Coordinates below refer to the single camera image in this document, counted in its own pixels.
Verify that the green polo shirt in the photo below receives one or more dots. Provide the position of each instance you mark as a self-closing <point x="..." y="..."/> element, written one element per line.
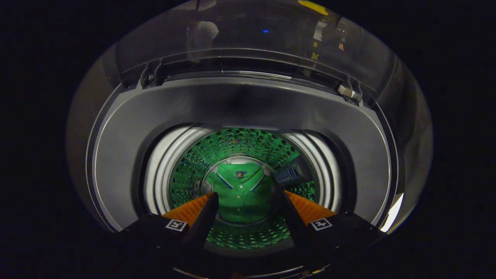
<point x="242" y="197"/>

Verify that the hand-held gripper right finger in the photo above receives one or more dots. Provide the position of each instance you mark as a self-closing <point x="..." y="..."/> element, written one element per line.
<point x="296" y="228"/>

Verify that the grey washing machine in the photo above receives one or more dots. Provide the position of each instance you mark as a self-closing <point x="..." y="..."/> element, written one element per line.
<point x="232" y="104"/>

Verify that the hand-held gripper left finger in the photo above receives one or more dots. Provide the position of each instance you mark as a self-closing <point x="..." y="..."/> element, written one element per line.
<point x="201" y="228"/>

